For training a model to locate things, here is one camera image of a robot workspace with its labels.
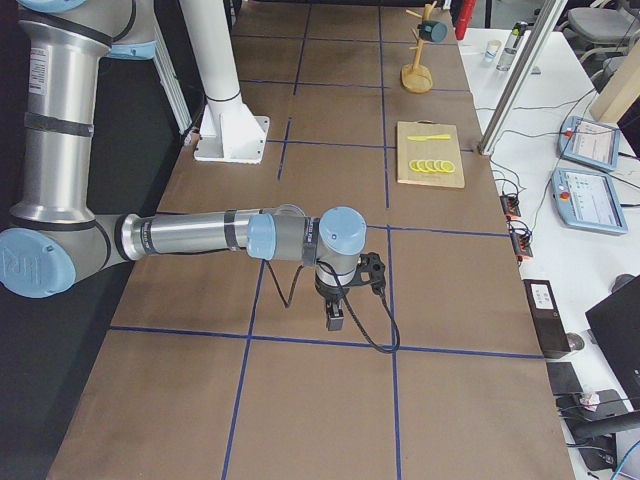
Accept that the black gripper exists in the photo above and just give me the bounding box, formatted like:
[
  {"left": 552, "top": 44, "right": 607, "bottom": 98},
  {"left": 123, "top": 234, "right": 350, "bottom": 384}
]
[{"left": 315, "top": 276, "right": 349, "bottom": 331}]

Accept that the dark teal mug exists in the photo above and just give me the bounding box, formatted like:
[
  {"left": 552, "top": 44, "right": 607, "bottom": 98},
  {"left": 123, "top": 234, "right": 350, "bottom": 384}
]
[{"left": 417, "top": 20, "right": 448, "bottom": 43}]

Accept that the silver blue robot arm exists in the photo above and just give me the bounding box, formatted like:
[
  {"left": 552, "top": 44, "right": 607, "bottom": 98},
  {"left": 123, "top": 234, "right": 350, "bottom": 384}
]
[{"left": 1, "top": 1, "right": 366, "bottom": 331}]

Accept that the wooden cup storage rack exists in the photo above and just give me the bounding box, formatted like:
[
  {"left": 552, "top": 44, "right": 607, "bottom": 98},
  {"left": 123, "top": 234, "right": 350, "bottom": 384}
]
[{"left": 400, "top": 28, "right": 433, "bottom": 94}]

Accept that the white paper cup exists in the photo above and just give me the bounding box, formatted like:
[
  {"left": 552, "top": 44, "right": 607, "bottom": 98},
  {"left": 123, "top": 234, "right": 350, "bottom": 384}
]
[{"left": 483, "top": 40, "right": 502, "bottom": 64}]

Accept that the wooden cutting board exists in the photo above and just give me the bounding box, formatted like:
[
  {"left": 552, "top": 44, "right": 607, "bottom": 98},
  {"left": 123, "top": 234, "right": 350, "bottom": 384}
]
[{"left": 396, "top": 121, "right": 465, "bottom": 189}]

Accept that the orange black adapter near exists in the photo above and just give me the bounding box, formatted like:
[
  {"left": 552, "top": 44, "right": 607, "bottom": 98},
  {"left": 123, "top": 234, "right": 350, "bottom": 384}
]
[{"left": 509, "top": 223, "right": 533, "bottom": 261}]

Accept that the orange black adapter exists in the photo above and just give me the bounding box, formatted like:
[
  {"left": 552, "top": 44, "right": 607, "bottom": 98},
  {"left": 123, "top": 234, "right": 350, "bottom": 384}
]
[
  {"left": 509, "top": 223, "right": 533, "bottom": 261},
  {"left": 500, "top": 194, "right": 521, "bottom": 220}
]

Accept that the yellow plastic knife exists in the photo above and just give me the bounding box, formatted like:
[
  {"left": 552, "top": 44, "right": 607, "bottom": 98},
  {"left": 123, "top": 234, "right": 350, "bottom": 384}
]
[{"left": 406, "top": 134, "right": 451, "bottom": 142}]

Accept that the orange black adapter far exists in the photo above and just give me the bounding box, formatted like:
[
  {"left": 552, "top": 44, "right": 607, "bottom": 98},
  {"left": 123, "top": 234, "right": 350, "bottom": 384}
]
[{"left": 500, "top": 194, "right": 521, "bottom": 220}]

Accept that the black box with label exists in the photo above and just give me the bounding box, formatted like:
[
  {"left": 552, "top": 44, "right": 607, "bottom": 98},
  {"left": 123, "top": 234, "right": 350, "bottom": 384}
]
[{"left": 523, "top": 279, "right": 571, "bottom": 359}]

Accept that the teach pendant near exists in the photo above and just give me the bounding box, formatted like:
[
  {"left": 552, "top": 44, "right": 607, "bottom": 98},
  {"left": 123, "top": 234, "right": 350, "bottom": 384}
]
[{"left": 551, "top": 168, "right": 628, "bottom": 235}]

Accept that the teach pendant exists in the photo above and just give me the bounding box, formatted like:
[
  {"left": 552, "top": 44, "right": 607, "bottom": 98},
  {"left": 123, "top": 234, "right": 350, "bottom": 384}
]
[
  {"left": 558, "top": 116, "right": 621, "bottom": 173},
  {"left": 551, "top": 168, "right": 628, "bottom": 235}
]

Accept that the black laptop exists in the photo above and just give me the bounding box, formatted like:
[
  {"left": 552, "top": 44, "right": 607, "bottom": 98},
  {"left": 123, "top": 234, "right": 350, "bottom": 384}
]
[{"left": 586, "top": 279, "right": 639, "bottom": 409}]

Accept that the teach pendant far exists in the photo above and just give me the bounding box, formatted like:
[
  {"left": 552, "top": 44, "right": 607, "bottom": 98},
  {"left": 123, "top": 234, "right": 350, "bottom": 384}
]
[{"left": 558, "top": 116, "right": 621, "bottom": 173}]

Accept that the clear water bottle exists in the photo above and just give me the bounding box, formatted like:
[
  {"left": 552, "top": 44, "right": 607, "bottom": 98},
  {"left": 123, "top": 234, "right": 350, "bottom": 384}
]
[{"left": 496, "top": 21, "right": 528, "bottom": 71}]

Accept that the grey office chair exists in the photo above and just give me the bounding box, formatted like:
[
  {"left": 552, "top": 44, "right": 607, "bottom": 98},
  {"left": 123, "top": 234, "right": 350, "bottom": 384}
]
[{"left": 563, "top": 1, "right": 639, "bottom": 64}]

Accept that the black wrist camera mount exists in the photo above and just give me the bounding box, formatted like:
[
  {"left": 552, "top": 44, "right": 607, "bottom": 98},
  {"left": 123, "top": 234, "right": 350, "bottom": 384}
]
[{"left": 347, "top": 252, "right": 386, "bottom": 297}]

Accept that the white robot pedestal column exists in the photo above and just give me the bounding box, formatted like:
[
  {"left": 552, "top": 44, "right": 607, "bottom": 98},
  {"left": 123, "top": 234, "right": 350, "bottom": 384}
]
[{"left": 180, "top": 0, "right": 270, "bottom": 164}]

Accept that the aluminium frame post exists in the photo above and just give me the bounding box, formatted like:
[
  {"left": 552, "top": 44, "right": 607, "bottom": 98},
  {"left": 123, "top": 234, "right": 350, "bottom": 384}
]
[{"left": 478, "top": 0, "right": 567, "bottom": 155}]

